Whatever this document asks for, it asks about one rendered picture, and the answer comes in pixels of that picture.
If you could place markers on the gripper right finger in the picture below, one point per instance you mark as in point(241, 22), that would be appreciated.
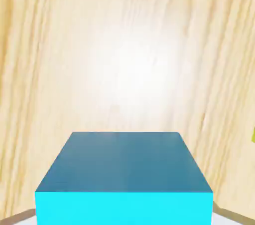
point(221, 220)

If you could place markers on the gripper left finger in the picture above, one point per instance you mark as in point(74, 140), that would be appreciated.
point(22, 222)

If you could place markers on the small cyan cube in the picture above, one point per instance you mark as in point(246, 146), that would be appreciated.
point(123, 169)

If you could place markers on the small lime green cube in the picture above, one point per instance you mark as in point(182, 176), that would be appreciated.
point(253, 135)

